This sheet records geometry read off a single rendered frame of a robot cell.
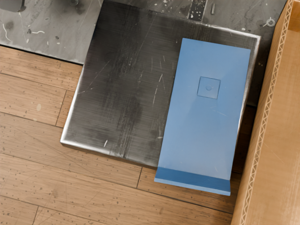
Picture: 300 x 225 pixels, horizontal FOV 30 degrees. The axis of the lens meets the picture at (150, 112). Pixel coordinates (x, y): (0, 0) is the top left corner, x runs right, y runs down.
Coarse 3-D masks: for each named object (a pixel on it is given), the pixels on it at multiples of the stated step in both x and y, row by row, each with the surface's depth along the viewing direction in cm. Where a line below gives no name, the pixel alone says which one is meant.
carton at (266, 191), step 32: (288, 0) 53; (288, 32) 59; (288, 64) 58; (288, 96) 57; (256, 128) 53; (288, 128) 57; (256, 160) 49; (288, 160) 56; (256, 192) 55; (288, 192) 55; (256, 224) 54; (288, 224) 54
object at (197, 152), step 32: (192, 64) 57; (224, 64) 56; (192, 96) 56; (224, 96) 56; (192, 128) 55; (224, 128) 55; (160, 160) 54; (192, 160) 54; (224, 160) 54; (224, 192) 51
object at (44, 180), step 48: (0, 48) 60; (0, 96) 59; (48, 96) 58; (0, 144) 57; (48, 144) 57; (240, 144) 57; (0, 192) 56; (48, 192) 56; (96, 192) 56; (144, 192) 56; (192, 192) 56
